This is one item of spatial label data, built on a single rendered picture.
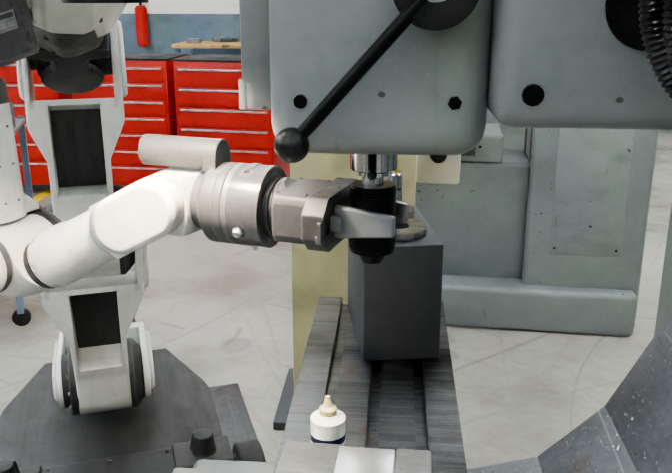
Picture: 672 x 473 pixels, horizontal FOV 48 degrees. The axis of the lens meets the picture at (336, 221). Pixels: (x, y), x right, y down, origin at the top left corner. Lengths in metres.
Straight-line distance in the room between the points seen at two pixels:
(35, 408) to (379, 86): 1.36
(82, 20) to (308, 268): 1.70
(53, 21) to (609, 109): 0.72
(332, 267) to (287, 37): 2.02
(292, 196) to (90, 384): 0.94
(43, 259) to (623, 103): 0.66
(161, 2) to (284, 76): 9.54
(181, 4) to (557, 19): 9.55
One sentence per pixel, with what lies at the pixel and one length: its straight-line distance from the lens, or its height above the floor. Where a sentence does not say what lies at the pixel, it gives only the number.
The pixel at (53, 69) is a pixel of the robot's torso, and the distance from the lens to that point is 1.38.
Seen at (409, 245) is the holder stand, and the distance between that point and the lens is 1.13.
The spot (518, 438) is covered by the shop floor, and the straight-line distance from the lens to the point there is 2.76.
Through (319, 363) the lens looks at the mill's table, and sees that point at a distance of 1.19.
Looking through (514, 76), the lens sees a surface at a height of 1.38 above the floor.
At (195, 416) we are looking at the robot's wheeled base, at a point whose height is 0.57.
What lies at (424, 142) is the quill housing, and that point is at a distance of 0.66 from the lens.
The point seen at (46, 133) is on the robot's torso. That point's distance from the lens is 1.37.
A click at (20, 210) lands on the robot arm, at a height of 1.19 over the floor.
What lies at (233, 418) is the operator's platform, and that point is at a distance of 2.04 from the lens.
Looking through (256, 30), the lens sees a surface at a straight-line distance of 0.74.
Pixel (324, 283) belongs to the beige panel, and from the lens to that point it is 2.66.
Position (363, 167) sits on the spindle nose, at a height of 1.29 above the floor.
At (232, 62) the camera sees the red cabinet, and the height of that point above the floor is 0.99.
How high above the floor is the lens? 1.45
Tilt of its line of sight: 17 degrees down
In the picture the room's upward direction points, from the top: straight up
